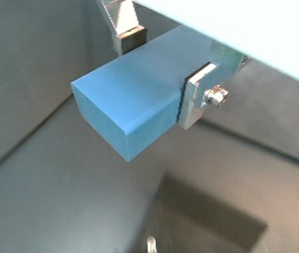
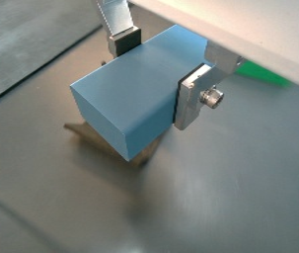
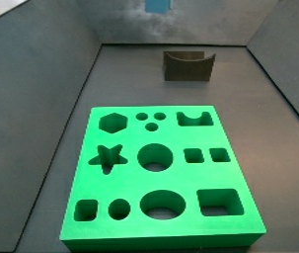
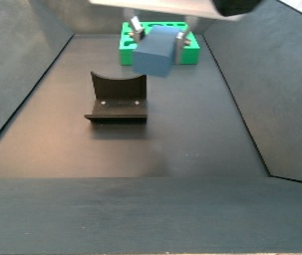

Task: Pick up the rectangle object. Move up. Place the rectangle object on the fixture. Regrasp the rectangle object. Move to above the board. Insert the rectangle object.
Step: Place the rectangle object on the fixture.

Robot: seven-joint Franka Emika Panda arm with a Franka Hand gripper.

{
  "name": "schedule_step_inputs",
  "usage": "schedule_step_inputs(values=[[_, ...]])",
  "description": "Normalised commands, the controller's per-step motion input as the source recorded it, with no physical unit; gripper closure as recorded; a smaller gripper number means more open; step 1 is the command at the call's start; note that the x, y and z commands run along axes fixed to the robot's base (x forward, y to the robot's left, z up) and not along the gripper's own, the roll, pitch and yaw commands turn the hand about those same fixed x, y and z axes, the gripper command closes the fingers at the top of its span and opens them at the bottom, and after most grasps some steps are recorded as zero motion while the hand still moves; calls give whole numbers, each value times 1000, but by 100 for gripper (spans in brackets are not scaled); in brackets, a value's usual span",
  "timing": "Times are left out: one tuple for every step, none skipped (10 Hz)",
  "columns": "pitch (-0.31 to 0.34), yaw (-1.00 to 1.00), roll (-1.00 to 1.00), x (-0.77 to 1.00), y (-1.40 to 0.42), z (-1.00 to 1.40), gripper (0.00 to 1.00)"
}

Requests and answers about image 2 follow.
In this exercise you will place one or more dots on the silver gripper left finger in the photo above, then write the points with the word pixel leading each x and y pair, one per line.
pixel 123 34

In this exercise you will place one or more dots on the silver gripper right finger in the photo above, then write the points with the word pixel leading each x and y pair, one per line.
pixel 196 87

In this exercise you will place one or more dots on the blue rectangular block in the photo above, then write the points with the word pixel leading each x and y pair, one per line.
pixel 128 94

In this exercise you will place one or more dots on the green shape sorting board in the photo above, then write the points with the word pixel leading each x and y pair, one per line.
pixel 251 70

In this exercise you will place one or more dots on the black curved fixture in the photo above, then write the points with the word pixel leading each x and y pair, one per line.
pixel 111 142

